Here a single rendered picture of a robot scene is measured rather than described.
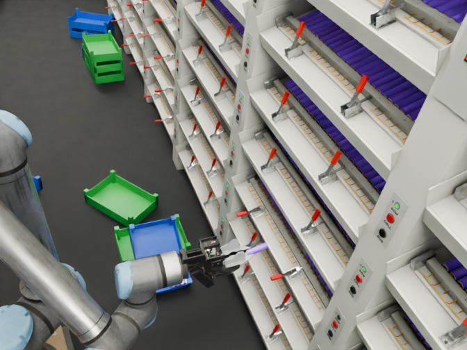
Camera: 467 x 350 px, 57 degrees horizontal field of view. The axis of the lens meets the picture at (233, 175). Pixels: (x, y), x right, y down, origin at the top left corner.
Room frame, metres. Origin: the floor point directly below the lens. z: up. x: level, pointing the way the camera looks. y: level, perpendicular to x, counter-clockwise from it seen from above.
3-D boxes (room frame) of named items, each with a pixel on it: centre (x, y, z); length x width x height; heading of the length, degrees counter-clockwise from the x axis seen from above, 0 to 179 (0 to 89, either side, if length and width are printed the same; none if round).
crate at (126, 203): (1.48, 0.53, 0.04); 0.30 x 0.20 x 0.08; 64
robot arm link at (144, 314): (0.64, 0.21, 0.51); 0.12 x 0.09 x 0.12; 163
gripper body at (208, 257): (0.73, 0.05, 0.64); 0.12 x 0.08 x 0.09; 117
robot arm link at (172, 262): (0.70, 0.13, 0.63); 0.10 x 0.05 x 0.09; 27
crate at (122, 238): (1.25, 0.32, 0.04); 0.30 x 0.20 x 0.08; 118
